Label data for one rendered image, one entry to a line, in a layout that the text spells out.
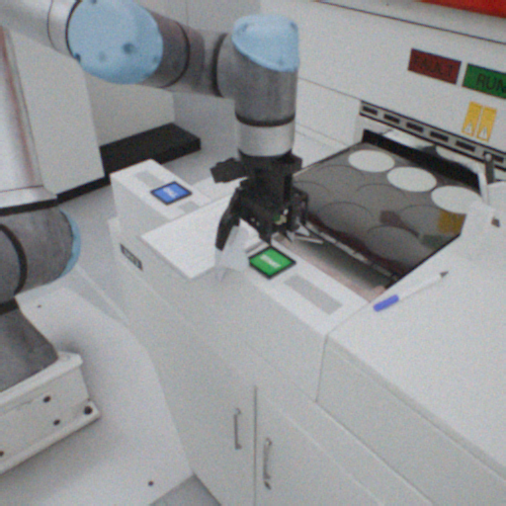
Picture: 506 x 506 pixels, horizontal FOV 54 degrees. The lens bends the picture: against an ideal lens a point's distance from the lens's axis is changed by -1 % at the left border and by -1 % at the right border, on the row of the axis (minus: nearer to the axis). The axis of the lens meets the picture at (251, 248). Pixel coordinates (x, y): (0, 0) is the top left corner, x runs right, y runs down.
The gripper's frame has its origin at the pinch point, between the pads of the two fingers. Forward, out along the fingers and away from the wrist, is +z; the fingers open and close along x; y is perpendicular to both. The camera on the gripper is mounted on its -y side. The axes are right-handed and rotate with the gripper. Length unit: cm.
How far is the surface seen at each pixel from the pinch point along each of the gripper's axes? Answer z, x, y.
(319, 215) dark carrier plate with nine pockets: 4.6, 21.9, -5.7
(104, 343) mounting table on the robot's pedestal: 12.5, -22.2, -11.4
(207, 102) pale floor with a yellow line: 95, 175, -249
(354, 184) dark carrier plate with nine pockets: 4.6, 36.0, -9.0
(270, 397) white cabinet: 21.1, -4.7, 9.5
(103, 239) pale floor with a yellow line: 95, 33, -145
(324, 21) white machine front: -19, 58, -39
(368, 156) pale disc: 5, 48, -15
